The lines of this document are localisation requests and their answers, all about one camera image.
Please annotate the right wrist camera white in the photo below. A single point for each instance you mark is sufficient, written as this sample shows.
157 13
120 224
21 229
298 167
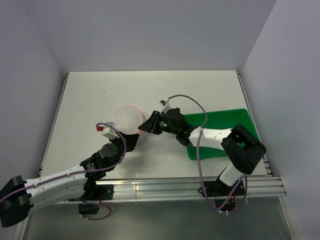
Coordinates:
165 105

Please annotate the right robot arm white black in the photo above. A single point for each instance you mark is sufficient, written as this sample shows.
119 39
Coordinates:
242 148

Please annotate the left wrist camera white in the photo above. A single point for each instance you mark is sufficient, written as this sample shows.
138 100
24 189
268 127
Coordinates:
107 130

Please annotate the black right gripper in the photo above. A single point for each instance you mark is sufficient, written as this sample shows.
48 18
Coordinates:
151 125

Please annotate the mesh laundry bag pink trim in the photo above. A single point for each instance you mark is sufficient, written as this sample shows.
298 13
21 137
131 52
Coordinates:
127 119

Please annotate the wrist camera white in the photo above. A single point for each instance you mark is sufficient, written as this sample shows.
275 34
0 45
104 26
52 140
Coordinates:
165 105
107 130

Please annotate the green plastic tray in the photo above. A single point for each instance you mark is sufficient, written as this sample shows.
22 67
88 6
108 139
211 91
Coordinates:
225 119

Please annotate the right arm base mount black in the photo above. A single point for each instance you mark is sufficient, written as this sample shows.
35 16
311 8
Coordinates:
219 189

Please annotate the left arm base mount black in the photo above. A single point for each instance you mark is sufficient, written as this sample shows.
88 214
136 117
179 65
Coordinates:
90 204

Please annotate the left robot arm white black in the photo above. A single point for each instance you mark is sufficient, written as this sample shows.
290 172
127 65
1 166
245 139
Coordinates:
19 197

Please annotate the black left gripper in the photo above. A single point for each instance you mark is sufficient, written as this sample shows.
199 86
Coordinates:
130 140

